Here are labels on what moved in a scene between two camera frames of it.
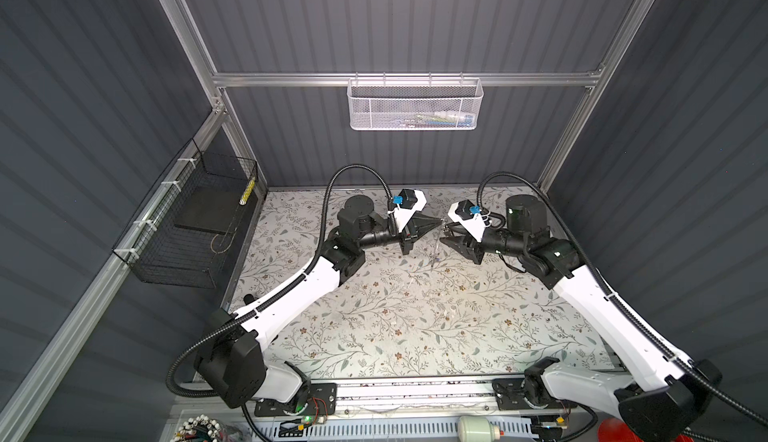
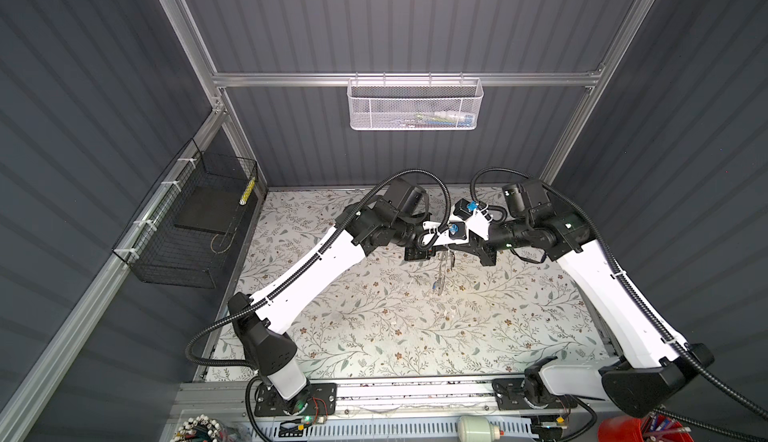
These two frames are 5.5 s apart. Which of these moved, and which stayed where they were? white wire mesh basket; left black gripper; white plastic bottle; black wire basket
Moved: left black gripper
Stayed: white wire mesh basket; white plastic bottle; black wire basket
